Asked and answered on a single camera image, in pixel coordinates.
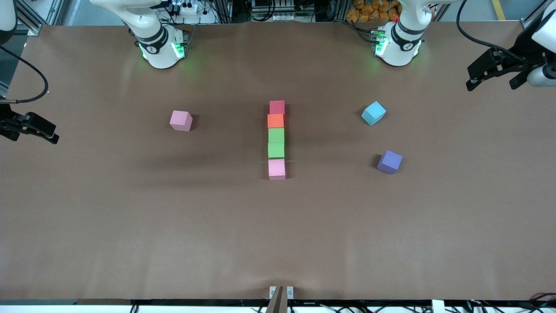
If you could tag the white power strip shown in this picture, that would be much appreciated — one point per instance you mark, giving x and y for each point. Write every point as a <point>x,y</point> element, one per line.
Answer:
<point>186,8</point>

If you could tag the orange foam block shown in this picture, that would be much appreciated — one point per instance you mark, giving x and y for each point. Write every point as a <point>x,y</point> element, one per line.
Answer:
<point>276,121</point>

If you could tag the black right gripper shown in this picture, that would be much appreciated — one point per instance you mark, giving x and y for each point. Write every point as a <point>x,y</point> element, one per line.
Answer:
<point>8,124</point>

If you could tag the pink foam block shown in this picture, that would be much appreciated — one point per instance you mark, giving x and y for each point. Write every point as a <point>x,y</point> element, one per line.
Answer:
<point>181,121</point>
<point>276,169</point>

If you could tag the silver mounting bracket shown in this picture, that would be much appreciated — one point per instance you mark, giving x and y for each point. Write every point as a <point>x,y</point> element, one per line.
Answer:
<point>290,292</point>

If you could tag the light blue foam block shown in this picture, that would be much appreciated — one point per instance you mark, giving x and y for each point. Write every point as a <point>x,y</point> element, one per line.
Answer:
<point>373,114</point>

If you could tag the aluminium frame profile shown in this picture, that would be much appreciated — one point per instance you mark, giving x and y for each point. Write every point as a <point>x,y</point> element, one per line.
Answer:
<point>527,24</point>
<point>32,26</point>

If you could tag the dark equipment rack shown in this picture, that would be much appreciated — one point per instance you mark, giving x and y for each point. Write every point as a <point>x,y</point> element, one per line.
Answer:
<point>282,13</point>

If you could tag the red foam block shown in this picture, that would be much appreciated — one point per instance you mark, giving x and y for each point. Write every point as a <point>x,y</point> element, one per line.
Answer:
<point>277,107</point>

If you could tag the bag of orange fruit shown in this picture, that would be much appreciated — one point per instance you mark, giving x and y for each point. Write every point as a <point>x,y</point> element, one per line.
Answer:
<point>369,11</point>

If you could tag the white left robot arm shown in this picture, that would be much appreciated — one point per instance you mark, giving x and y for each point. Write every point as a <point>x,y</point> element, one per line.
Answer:
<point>399,48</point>

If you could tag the purple foam block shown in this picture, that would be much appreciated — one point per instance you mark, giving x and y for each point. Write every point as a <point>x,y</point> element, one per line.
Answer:
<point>389,162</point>

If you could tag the white tag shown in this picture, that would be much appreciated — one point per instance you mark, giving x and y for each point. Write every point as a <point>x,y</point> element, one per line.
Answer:
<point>438,308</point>

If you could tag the brown camera pole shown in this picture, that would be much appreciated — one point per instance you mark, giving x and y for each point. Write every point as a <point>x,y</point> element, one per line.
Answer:
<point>278,304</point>

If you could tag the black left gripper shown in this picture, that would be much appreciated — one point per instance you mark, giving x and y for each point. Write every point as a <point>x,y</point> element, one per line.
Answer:
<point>517,63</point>

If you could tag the green foam block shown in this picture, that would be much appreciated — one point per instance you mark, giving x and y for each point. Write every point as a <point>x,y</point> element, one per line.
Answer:
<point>276,150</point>
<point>276,135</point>

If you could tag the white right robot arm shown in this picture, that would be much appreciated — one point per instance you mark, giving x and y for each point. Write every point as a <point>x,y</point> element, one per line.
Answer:
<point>160,52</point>

